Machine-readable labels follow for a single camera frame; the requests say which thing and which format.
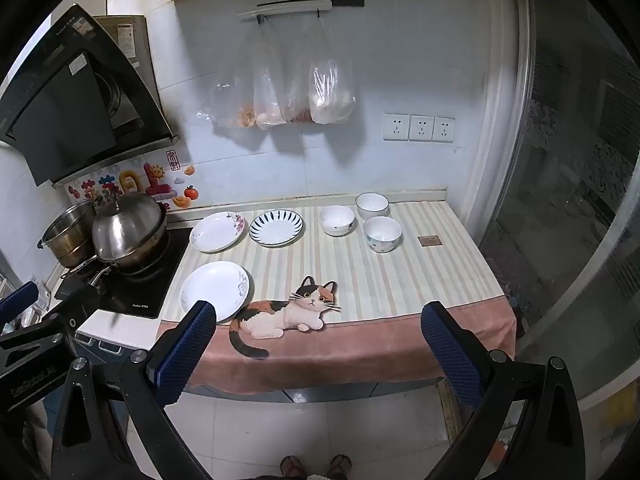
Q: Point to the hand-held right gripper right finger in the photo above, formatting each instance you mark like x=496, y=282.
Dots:
x=450, y=355

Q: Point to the white wall socket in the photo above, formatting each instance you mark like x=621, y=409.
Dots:
x=444, y=129
x=396, y=127
x=421, y=128

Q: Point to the white door frame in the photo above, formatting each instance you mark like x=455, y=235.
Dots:
x=500, y=110

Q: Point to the brown cloth label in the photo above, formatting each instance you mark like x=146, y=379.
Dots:
x=430, y=240

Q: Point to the colourful wall stickers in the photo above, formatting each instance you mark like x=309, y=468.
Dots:
x=130, y=180

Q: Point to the white plate blue leaf pattern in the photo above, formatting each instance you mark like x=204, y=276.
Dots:
x=276, y=227

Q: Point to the person's right foot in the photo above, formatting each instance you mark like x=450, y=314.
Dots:
x=338, y=465

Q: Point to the black wall rail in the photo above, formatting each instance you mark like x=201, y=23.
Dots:
x=345, y=3

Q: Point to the white bowl coloured dots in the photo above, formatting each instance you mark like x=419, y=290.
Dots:
x=382, y=236

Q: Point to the glass sliding door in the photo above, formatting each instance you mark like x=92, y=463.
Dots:
x=575, y=160

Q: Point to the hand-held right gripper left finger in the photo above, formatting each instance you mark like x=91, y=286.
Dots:
x=185, y=350

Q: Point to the white bowl small print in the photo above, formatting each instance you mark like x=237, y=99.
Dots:
x=337, y=221

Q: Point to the white plate grey floral print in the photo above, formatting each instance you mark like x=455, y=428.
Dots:
x=212, y=290

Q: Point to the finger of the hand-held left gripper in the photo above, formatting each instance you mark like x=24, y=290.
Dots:
x=75, y=310
x=20, y=300

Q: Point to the person's foot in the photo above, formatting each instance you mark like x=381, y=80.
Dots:
x=292, y=466
x=338, y=465

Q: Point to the striped tablecloth with cat print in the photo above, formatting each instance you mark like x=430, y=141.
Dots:
x=375, y=285

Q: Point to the person's left foot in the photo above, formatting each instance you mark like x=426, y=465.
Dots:
x=292, y=466

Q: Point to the stainless steel duct cover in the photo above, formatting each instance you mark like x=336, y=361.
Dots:
x=131, y=40

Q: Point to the white plate red floral print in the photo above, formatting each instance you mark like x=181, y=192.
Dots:
x=217, y=232

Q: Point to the white bowl black rim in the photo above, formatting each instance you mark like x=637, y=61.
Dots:
x=372, y=206

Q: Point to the black range hood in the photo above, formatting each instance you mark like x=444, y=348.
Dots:
x=65, y=105

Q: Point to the steel steamer pot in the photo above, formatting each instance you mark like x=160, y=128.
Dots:
x=67, y=237

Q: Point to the black induction cooktop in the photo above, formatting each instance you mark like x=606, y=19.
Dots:
x=135, y=295

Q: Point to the clear plastic bag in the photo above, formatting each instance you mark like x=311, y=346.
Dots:
x=298, y=100
x=331, y=87
x=268, y=95
x=227, y=107

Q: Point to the steel domed pot lid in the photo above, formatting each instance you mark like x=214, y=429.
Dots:
x=127, y=225

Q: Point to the white wall rail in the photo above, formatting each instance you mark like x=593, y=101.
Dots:
x=285, y=10

